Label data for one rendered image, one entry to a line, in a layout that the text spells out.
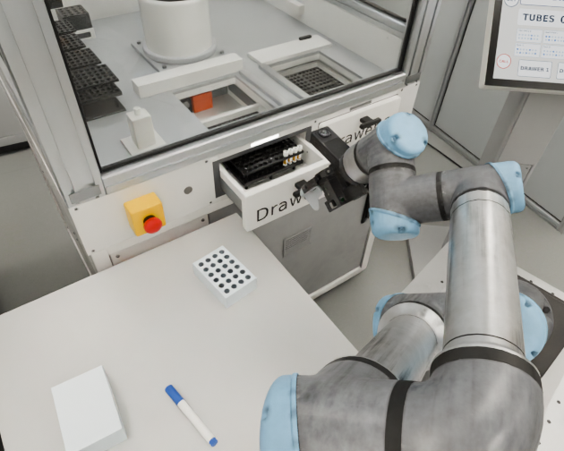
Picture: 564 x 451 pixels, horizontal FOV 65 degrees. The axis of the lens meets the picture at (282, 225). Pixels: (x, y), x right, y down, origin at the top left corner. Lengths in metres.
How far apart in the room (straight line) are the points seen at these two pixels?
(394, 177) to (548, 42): 0.94
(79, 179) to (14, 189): 1.77
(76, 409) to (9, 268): 1.49
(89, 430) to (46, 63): 0.59
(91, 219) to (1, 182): 1.79
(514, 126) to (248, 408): 1.27
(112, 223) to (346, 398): 0.74
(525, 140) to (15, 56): 1.50
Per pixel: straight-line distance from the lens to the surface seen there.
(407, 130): 0.72
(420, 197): 0.68
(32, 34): 0.82
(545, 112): 1.72
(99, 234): 1.05
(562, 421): 1.03
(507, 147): 1.75
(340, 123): 1.23
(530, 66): 1.52
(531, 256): 2.43
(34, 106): 0.86
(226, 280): 0.98
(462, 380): 0.42
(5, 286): 2.24
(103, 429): 0.85
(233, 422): 0.87
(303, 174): 1.03
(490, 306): 0.49
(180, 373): 0.92
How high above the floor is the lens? 1.57
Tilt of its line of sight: 46 degrees down
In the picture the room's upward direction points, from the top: 3 degrees clockwise
